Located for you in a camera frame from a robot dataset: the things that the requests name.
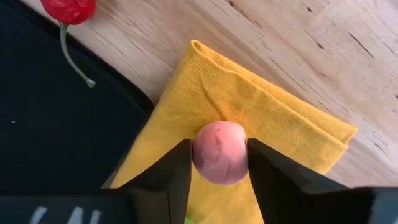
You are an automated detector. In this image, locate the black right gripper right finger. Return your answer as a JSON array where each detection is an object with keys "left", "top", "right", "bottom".
[{"left": 247, "top": 138, "right": 376, "bottom": 224}]

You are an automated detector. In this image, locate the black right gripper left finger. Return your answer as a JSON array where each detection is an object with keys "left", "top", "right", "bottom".
[{"left": 120, "top": 138, "right": 193, "bottom": 224}]

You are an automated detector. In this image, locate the black cloth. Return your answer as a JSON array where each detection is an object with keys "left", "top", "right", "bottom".
[{"left": 0, "top": 0, "right": 155, "bottom": 191}]

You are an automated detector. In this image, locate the pink toy peach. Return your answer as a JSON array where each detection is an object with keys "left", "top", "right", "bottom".
[{"left": 191, "top": 120, "right": 249, "bottom": 185}]

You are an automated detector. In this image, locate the yellow folded cloth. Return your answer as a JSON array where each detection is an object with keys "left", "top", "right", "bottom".
[{"left": 109, "top": 39, "right": 359, "bottom": 224}]

